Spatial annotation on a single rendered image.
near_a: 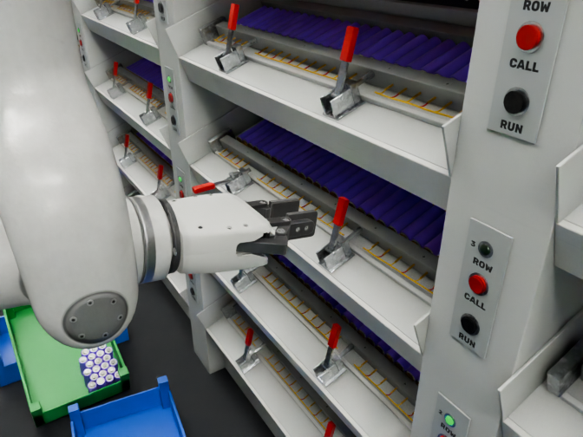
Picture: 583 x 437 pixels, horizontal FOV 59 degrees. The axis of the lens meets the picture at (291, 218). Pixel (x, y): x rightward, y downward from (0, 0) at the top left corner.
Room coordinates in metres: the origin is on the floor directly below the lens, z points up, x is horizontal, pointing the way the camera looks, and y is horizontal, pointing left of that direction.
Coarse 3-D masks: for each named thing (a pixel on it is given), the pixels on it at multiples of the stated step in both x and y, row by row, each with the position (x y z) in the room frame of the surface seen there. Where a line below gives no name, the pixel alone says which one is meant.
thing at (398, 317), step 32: (224, 128) 0.95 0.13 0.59; (192, 160) 0.91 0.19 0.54; (224, 160) 0.88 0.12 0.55; (224, 192) 0.78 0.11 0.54; (256, 192) 0.76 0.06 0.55; (288, 192) 0.73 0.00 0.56; (288, 256) 0.63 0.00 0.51; (384, 256) 0.55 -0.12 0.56; (352, 288) 0.51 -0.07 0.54; (384, 288) 0.50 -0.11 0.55; (416, 288) 0.48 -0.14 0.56; (384, 320) 0.45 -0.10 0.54; (416, 320) 0.44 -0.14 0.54; (416, 352) 0.40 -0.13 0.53
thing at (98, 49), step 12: (72, 0) 1.56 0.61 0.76; (84, 24) 1.50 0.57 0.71; (84, 36) 1.50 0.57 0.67; (96, 36) 1.51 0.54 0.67; (96, 48) 1.51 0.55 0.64; (108, 48) 1.53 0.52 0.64; (120, 48) 1.55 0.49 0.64; (96, 60) 1.51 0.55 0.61; (84, 72) 1.57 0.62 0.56; (96, 96) 1.50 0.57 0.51; (108, 108) 1.51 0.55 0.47; (108, 120) 1.51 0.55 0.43; (120, 120) 1.53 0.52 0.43
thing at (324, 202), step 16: (224, 144) 0.90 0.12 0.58; (240, 144) 0.87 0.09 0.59; (240, 160) 0.84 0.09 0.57; (256, 160) 0.81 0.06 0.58; (272, 176) 0.77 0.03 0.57; (288, 176) 0.73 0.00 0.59; (304, 192) 0.69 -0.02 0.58; (320, 192) 0.67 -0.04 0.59; (304, 208) 0.67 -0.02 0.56; (320, 208) 0.66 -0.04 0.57; (336, 208) 0.63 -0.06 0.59; (352, 208) 0.62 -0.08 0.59; (352, 224) 0.60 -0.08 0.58; (368, 224) 0.58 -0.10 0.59; (384, 240) 0.54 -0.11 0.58; (400, 240) 0.54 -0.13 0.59; (400, 256) 0.53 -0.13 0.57; (416, 256) 0.50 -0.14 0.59; (432, 256) 0.50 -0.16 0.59; (400, 272) 0.50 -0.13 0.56; (432, 272) 0.48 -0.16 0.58; (432, 288) 0.47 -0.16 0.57
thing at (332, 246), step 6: (342, 198) 0.56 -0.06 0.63; (342, 204) 0.56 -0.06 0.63; (348, 204) 0.56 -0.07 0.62; (336, 210) 0.57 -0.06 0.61; (342, 210) 0.56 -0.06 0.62; (336, 216) 0.56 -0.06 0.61; (342, 216) 0.56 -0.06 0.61; (336, 222) 0.56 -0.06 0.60; (342, 222) 0.56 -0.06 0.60; (336, 228) 0.56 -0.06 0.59; (336, 234) 0.56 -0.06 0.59; (330, 240) 0.56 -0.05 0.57; (336, 240) 0.55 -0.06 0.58; (330, 246) 0.56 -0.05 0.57; (336, 246) 0.56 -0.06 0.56
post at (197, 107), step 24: (168, 0) 0.92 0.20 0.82; (192, 0) 0.93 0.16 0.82; (216, 0) 0.95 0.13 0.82; (168, 24) 0.93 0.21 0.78; (168, 48) 0.94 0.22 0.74; (192, 96) 0.92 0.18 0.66; (216, 96) 0.94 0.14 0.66; (168, 120) 0.98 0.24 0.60; (192, 120) 0.91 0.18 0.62; (192, 192) 0.91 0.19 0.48; (216, 288) 0.93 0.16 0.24; (192, 312) 0.97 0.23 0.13; (216, 360) 0.92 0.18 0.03
